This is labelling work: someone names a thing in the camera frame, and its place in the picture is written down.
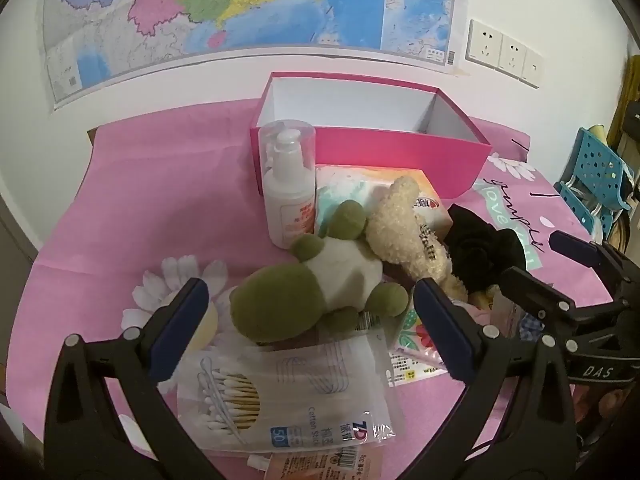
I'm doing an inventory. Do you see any cream fluffy plush toy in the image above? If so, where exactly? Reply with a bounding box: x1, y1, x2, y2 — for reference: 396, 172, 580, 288
365, 176, 468, 303

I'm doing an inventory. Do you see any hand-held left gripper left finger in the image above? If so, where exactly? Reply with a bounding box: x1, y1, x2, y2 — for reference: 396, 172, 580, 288
44, 276, 226, 480

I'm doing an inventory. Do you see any pink cardboard box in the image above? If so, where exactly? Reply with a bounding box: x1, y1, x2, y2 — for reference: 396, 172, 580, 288
250, 72, 493, 201

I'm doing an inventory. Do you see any clear cotton swab pack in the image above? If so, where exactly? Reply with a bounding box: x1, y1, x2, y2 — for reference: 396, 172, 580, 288
177, 332, 406, 453

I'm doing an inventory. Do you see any black fluffy cloth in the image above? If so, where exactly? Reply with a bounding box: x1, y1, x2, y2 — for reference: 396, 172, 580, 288
442, 203, 531, 293

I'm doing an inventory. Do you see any blue perforated plastic rack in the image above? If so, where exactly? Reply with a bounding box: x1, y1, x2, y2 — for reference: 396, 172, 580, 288
552, 127, 636, 241

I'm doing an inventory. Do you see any floral printed packet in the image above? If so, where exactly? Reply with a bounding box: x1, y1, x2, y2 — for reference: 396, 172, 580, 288
387, 305, 451, 386

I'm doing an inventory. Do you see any pink spout pouch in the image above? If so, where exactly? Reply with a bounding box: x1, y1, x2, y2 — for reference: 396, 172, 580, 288
247, 447, 373, 480

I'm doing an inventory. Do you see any green and white plush toy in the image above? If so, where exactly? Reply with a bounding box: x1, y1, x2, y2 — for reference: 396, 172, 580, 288
229, 200, 410, 343

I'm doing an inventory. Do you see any white wall socket panel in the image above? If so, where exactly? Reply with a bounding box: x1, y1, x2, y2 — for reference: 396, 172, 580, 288
521, 50, 544, 87
466, 19, 503, 68
497, 34, 527, 78

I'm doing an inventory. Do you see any colourful wall map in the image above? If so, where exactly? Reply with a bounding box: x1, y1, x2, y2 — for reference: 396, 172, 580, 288
42, 0, 468, 111

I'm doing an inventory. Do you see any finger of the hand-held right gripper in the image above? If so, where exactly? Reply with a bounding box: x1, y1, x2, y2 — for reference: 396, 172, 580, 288
500, 267, 631, 328
549, 231, 640, 306

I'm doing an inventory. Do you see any pink printed bedsheet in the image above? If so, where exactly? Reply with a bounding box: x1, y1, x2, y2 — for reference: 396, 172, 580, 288
7, 100, 626, 480

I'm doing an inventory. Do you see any white lotion pump bottle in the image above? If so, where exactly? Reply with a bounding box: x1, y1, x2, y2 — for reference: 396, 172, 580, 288
257, 120, 317, 249

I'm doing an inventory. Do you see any pastel tissue pack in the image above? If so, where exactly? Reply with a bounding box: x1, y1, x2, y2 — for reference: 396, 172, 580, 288
315, 165, 453, 246

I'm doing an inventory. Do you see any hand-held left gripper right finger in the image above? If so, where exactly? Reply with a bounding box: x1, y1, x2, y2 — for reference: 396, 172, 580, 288
413, 277, 578, 480

